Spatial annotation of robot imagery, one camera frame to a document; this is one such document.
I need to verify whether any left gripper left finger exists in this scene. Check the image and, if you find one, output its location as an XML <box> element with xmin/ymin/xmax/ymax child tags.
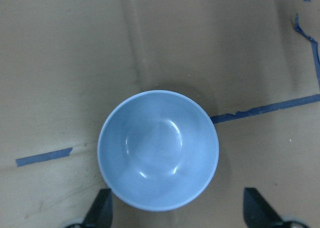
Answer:
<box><xmin>81</xmin><ymin>188</ymin><xmax>113</xmax><ymax>228</ymax></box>

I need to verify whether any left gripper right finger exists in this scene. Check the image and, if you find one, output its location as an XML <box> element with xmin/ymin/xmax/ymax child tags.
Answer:
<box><xmin>243</xmin><ymin>187</ymin><xmax>284</xmax><ymax>228</ymax></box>

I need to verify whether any blue bowl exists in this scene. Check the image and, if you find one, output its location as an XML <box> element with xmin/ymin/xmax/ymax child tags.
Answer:
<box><xmin>97</xmin><ymin>90</ymin><xmax>220</xmax><ymax>211</ymax></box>

